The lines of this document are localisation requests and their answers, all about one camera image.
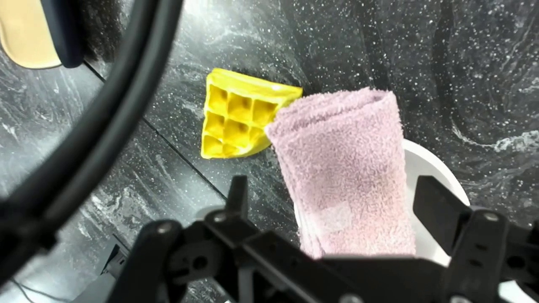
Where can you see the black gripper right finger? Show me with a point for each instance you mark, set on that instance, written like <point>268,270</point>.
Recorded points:
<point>477,247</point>

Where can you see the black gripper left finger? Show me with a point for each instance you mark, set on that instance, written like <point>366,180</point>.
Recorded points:
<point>224,254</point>

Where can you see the small white bowl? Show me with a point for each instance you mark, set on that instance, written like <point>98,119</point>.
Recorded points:
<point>430,166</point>

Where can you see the yellow plastic grid block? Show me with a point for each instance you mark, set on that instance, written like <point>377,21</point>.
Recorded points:
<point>236,121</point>

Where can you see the tan brush with black bristles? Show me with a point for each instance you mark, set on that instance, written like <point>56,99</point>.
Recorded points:
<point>27,35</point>

